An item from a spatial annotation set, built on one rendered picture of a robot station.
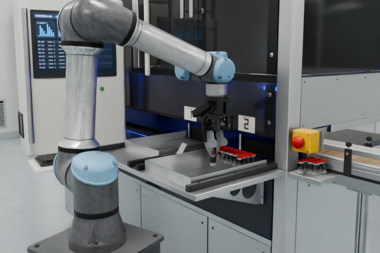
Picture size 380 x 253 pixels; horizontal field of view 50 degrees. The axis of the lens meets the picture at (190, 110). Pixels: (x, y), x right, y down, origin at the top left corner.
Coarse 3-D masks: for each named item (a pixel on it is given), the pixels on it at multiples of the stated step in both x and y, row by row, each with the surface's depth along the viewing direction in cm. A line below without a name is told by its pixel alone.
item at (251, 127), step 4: (240, 116) 155; (244, 116) 154; (248, 116) 152; (240, 120) 156; (244, 120) 154; (252, 120) 151; (240, 124) 156; (252, 124) 151; (240, 128) 156; (248, 128) 153; (252, 128) 151; (252, 132) 151
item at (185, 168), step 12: (168, 156) 148; (180, 156) 151; (192, 156) 155; (204, 156) 159; (156, 168) 137; (168, 168) 132; (180, 168) 143; (192, 168) 143; (204, 168) 143; (216, 168) 143; (228, 168) 132; (240, 168) 135; (180, 180) 126; (192, 180) 122
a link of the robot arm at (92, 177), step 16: (80, 160) 103; (96, 160) 103; (112, 160) 104; (80, 176) 100; (96, 176) 100; (112, 176) 103; (80, 192) 101; (96, 192) 100; (112, 192) 103; (80, 208) 102; (96, 208) 101; (112, 208) 104
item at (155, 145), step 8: (152, 136) 184; (160, 136) 186; (168, 136) 189; (176, 136) 192; (184, 136) 195; (128, 144) 173; (136, 144) 168; (144, 144) 181; (152, 144) 181; (160, 144) 181; (168, 144) 181; (176, 144) 181; (192, 144) 181; (200, 144) 168; (144, 152) 163; (152, 152) 159; (160, 152) 156; (168, 152) 158
